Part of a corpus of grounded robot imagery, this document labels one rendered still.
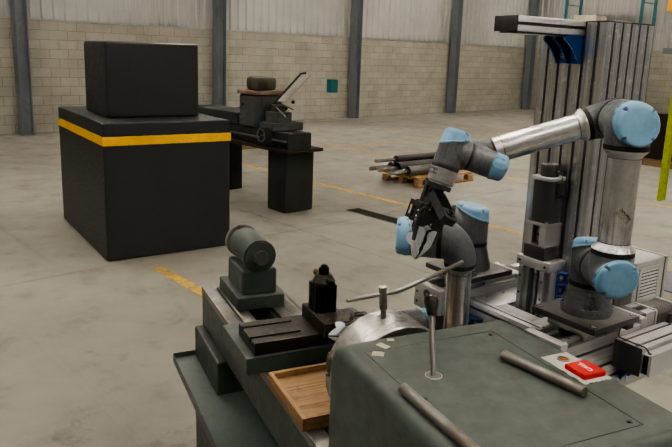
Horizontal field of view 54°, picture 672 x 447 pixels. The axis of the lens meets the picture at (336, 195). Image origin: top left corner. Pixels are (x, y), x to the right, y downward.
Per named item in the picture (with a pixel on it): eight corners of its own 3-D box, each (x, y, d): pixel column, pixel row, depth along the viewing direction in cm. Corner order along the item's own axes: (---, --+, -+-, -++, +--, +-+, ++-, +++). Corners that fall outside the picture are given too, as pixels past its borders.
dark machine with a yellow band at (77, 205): (231, 245, 665) (231, 45, 625) (107, 262, 598) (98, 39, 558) (168, 207, 812) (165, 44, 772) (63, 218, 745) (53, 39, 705)
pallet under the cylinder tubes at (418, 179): (434, 172, 1128) (435, 164, 1125) (474, 180, 1063) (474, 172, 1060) (380, 178, 1053) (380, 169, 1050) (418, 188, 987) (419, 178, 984)
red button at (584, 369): (605, 379, 141) (606, 370, 140) (584, 384, 138) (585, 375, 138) (584, 367, 146) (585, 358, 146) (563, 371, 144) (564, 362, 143)
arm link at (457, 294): (482, 218, 201) (472, 358, 217) (446, 215, 204) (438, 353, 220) (480, 232, 190) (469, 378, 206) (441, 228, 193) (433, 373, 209)
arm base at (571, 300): (579, 298, 213) (583, 268, 211) (622, 313, 201) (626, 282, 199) (549, 306, 205) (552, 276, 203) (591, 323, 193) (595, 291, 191)
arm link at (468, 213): (486, 245, 234) (490, 208, 231) (448, 241, 237) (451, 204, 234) (488, 237, 245) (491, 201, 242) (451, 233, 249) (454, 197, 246)
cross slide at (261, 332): (371, 337, 235) (371, 325, 234) (254, 356, 218) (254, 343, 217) (349, 318, 251) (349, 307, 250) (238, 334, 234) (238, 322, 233)
